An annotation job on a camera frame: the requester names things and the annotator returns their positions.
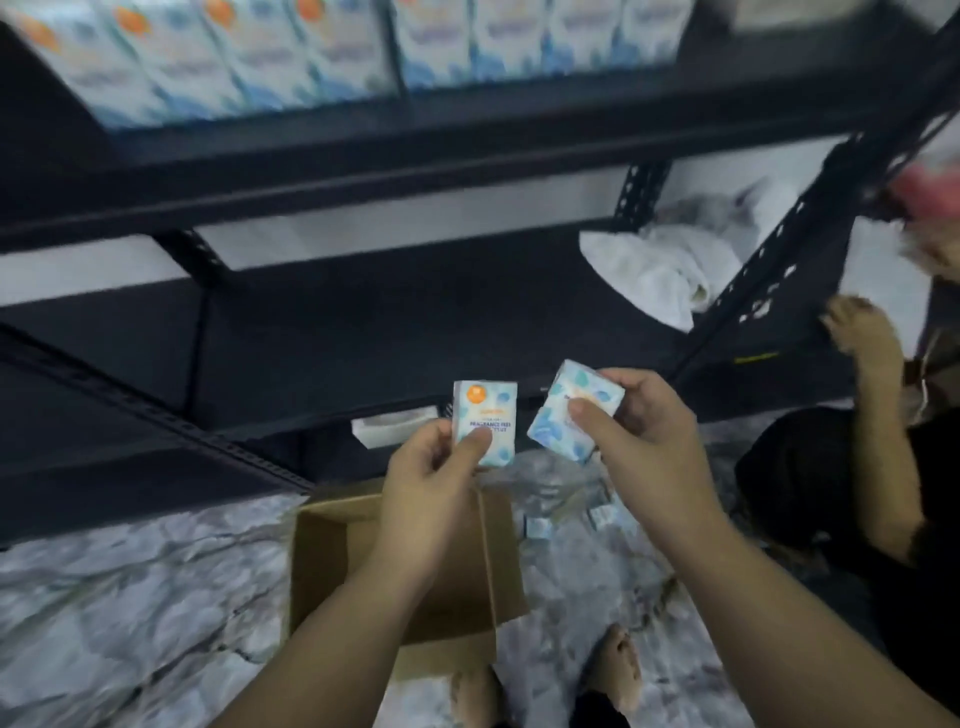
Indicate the person's right hand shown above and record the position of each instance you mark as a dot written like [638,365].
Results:
[660,465]

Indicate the person's left hand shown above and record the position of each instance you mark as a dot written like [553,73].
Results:
[424,510]

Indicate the brown cardboard box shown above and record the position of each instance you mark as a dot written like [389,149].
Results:
[330,540]

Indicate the blue white plastic packet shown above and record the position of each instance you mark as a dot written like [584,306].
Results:
[484,409]

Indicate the person's right forearm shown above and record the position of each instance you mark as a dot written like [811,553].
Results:
[787,645]

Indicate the person's left forearm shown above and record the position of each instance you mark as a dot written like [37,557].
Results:
[330,660]

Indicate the white box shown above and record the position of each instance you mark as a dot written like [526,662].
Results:
[390,427]

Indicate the person's left foot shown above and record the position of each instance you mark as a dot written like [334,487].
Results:
[476,697]

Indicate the person's foot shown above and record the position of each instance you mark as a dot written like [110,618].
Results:
[615,667]
[476,697]

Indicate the person's right foot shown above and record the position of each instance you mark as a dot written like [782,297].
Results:
[615,667]

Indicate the person's black trousers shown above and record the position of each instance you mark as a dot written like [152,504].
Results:
[596,712]

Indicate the clear plastic wrapper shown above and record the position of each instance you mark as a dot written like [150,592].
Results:
[547,480]

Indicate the pink cloth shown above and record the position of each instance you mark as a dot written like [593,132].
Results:
[930,191]

